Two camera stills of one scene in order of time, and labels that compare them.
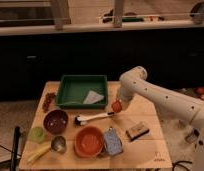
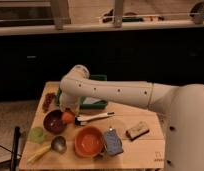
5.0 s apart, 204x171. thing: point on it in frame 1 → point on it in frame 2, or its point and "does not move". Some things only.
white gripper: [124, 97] → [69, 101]
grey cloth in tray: [92, 97] does not move
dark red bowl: [55, 121] does not move
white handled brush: [80, 120] does not move
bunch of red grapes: [50, 100] does not move
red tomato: [116, 106] → [67, 117]
